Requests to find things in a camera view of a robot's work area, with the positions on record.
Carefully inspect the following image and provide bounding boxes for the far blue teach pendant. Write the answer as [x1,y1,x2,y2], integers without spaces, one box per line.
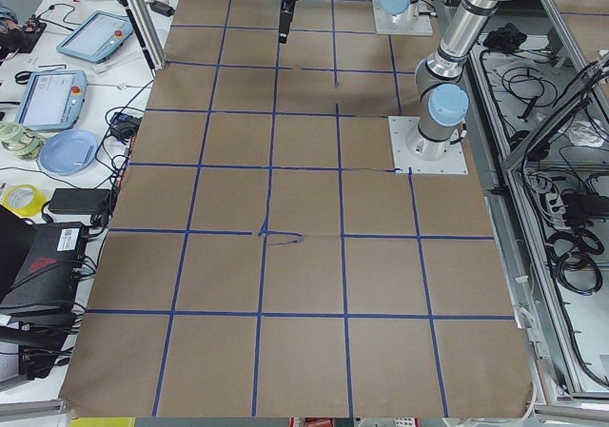
[56,10,133,64]

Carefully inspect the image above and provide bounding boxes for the blue teach pendant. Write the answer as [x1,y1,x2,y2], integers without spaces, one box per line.
[15,70,88,132]
[56,10,133,64]

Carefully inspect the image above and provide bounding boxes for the near blue teach pendant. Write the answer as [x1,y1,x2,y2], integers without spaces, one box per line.
[15,70,88,132]

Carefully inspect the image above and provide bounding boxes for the brown paper table mat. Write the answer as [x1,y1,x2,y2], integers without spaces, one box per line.
[61,0,531,417]

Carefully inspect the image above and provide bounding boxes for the light blue plate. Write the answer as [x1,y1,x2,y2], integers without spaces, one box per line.
[38,129,98,176]

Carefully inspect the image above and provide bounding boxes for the black power adapter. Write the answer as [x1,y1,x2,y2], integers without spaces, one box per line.
[48,188,110,215]

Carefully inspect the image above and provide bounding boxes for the green tape rolls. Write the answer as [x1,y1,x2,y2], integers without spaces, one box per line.
[0,122,45,161]

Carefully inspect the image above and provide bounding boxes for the yellow tape roll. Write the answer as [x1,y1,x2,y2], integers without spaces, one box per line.
[2,184,47,218]

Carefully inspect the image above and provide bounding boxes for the black computer box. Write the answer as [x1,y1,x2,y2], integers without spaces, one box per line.
[1,207,87,318]

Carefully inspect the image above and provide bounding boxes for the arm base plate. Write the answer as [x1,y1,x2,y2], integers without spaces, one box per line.
[372,0,433,36]
[388,116,468,175]

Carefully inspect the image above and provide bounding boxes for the aluminium frame post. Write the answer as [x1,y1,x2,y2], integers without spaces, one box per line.
[119,0,167,71]

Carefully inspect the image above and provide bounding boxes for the black cable coil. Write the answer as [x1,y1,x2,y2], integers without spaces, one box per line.
[546,229,603,298]

